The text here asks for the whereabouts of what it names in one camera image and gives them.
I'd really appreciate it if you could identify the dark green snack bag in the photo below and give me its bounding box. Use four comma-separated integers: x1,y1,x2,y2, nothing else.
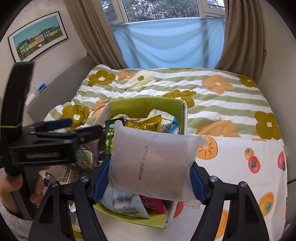
105,118,125,154

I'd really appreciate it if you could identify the translucent white pastry pack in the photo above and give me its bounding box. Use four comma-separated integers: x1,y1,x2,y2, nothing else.
108,120,208,209

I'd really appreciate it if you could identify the gold cocoa snack bag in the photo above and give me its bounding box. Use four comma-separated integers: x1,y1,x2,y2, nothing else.
124,115,162,132

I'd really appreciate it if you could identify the grey patterned snack bag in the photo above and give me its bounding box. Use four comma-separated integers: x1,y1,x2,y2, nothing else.
100,186,150,219

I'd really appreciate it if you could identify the pink Lavo snack bag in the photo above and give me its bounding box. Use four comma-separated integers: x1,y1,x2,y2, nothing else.
140,195,167,214

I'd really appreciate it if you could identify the blue cream snack bag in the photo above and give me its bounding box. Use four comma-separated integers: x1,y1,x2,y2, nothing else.
148,109,179,134

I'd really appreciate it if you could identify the purple chips bag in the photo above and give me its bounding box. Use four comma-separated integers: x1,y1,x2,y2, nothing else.
76,140,98,169

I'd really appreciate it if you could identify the white fuzzy sleeve forearm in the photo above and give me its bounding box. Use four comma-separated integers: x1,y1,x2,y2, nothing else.
1,201,32,240

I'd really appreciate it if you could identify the person's left hand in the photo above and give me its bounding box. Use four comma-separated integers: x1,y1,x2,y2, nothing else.
0,165,51,214

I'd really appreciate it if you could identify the grey headboard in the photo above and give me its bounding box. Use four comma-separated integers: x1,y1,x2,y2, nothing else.
23,56,95,125

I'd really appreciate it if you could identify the white small box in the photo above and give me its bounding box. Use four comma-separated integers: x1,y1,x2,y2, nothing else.
25,93,36,107

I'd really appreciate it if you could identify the green cardboard box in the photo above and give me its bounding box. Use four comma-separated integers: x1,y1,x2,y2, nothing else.
94,97,187,228

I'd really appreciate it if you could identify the left brown curtain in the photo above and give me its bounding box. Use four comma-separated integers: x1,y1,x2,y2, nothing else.
64,0,128,69

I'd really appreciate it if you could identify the brown curtain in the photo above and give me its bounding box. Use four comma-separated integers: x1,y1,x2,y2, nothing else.
64,0,128,69
215,0,266,83

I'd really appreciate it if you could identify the framed town picture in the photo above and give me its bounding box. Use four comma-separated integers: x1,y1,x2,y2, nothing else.
8,11,68,62

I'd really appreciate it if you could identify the floral striped quilt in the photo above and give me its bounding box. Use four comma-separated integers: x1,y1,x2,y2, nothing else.
45,64,281,141

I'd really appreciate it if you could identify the blue window cloth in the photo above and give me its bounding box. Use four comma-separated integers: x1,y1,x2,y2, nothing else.
112,18,225,69

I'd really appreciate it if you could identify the right brown curtain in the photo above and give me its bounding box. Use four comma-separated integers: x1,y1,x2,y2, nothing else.
215,0,266,83

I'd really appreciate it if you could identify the white frame window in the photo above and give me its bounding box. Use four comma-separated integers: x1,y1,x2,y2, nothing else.
99,0,225,25

